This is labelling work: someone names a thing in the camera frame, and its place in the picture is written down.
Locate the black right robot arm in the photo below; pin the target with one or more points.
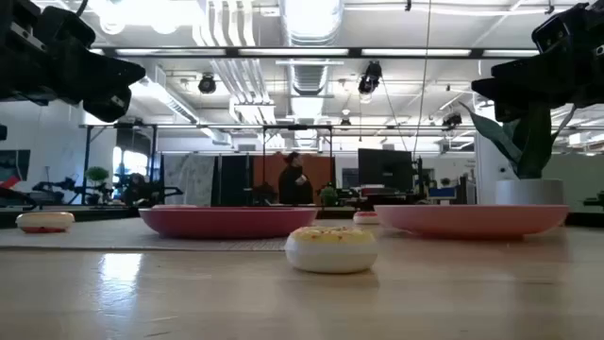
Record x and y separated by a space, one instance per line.
599 47

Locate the dark pink round plate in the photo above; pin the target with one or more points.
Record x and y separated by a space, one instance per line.
226 224

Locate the small round green plant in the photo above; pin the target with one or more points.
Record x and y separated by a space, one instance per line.
96 174

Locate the orange partition panel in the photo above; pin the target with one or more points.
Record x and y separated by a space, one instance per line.
264 170

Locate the light pink round plate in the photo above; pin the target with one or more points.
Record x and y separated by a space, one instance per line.
472 221

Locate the black background rig frame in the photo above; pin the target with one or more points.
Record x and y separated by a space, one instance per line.
87 160

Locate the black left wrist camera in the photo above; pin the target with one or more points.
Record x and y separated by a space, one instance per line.
71 26

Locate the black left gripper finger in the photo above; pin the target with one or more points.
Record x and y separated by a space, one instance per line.
108 71
111 105

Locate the person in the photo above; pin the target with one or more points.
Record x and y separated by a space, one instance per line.
293 184

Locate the black computer monitor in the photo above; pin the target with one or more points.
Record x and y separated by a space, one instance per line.
384 167

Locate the dark wall picture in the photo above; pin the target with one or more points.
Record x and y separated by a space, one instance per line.
14 165

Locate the small yellow frosted donut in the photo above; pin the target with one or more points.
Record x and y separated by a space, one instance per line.
330 252

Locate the silver ventilation duct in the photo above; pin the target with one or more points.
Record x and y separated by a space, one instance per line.
309 78

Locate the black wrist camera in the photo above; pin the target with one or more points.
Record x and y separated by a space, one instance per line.
71 26
552 33

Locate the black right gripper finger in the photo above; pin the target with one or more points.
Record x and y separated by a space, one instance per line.
528 85
507 113

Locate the black overhead light bar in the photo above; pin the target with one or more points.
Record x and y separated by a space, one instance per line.
354 52

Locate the grey patterned partition panel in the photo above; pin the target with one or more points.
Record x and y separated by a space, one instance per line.
189 177

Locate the small red frosted donut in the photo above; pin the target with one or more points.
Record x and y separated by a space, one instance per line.
365 218

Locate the green plant in white pot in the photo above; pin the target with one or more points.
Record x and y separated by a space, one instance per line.
528 191

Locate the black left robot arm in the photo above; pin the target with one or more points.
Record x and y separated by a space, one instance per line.
14 71

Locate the small green desk plant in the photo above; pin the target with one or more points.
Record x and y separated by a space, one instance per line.
328 193

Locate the blue box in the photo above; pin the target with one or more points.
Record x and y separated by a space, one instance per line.
441 193

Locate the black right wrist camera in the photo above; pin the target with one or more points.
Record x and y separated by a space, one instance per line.
552 33

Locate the black ceiling spotlight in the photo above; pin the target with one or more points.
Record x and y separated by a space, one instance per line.
206 84
452 119
369 78

